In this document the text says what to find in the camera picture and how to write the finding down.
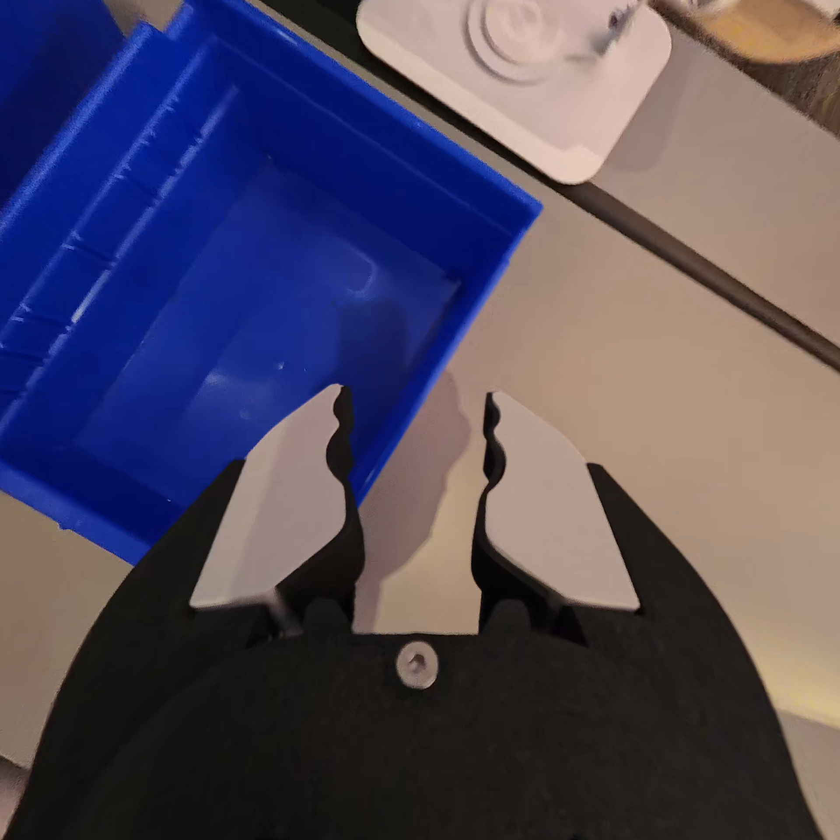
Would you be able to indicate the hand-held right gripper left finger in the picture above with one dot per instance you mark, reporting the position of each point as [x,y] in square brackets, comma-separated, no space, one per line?
[269,525]

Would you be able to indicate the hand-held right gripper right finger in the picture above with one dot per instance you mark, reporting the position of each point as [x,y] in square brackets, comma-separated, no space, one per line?
[558,525]

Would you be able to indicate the blue plastic bin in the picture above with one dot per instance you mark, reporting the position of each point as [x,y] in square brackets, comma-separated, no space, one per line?
[40,79]
[263,302]

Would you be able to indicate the white board stand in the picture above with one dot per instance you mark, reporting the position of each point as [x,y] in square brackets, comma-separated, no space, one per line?
[433,79]

